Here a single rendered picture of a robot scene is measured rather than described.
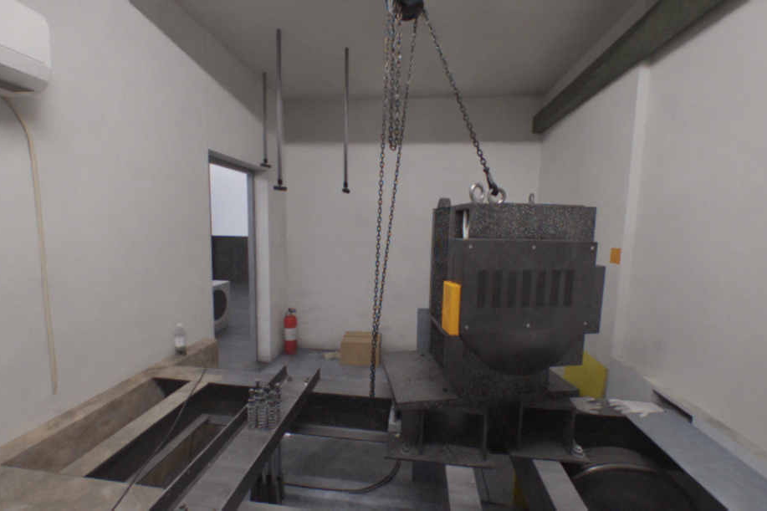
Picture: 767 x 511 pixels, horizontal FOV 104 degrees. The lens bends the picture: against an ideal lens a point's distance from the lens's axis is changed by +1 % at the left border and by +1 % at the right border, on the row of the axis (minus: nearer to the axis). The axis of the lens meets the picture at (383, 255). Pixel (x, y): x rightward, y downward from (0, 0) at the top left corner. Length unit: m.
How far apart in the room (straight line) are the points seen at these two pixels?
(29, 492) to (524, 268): 1.72
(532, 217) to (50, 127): 1.98
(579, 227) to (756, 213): 0.75
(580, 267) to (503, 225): 0.27
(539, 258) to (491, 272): 0.17
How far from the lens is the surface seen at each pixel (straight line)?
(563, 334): 1.21
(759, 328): 1.87
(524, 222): 1.20
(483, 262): 0.99
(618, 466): 1.69
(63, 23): 2.14
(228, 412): 2.13
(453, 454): 1.40
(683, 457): 1.80
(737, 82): 2.09
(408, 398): 1.23
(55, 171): 1.94
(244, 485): 1.28
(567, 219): 1.30
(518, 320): 1.09
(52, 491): 1.61
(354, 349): 3.45
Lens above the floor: 1.53
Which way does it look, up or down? 6 degrees down
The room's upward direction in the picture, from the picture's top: 1 degrees clockwise
